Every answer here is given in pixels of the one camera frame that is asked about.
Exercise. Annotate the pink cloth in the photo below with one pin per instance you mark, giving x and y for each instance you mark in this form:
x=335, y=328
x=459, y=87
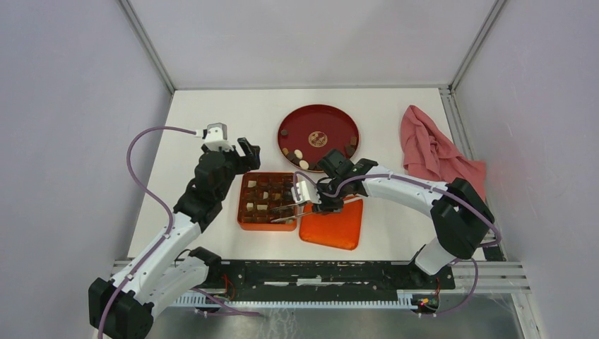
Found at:
x=429, y=154

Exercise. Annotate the metal tongs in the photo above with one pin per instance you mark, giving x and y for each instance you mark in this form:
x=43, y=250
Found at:
x=294, y=211

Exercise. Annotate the orange chocolate box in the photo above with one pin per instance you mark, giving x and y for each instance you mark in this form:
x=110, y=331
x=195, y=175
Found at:
x=278, y=185

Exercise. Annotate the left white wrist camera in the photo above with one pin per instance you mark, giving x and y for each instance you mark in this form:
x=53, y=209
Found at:
x=214, y=138

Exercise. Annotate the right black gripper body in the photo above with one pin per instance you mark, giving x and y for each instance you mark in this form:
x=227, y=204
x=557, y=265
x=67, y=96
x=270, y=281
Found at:
x=330, y=204

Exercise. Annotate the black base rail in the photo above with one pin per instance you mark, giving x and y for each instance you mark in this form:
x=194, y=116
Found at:
x=322, y=281

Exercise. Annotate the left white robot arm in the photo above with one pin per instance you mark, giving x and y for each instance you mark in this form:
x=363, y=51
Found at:
x=126, y=305

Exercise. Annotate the round red tray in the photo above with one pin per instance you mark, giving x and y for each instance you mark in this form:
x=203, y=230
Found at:
x=316, y=130

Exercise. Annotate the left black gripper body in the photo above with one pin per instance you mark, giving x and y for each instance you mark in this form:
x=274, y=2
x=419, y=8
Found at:
x=236, y=164

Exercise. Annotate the orange box lid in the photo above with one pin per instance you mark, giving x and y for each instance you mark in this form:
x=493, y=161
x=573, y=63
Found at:
x=338, y=230

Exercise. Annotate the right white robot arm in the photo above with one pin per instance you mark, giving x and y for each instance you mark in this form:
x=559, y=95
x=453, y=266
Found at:
x=462, y=221

